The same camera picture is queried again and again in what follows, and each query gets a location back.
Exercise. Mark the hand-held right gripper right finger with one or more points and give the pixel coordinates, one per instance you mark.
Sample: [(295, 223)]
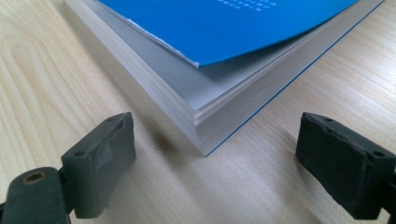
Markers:
[(345, 168)]

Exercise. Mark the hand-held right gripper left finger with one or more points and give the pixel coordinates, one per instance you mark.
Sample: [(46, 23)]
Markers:
[(99, 161)]

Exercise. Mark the blue paperback book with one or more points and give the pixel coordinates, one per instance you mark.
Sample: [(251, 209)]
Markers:
[(224, 28)]

